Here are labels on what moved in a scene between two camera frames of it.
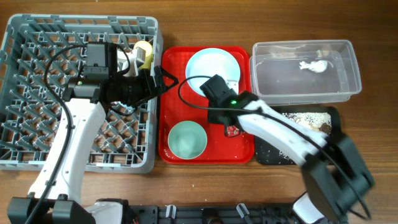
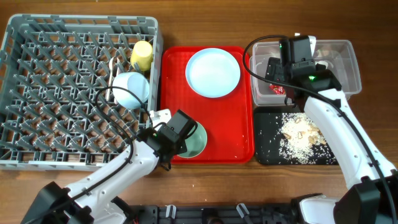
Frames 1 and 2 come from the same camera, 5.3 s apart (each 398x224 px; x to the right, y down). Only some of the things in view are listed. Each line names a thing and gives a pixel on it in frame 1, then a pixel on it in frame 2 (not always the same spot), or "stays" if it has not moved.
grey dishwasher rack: [120, 142] stays
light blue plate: [210, 61] stays
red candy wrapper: [232, 130] → [277, 89]
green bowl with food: [187, 139] stays
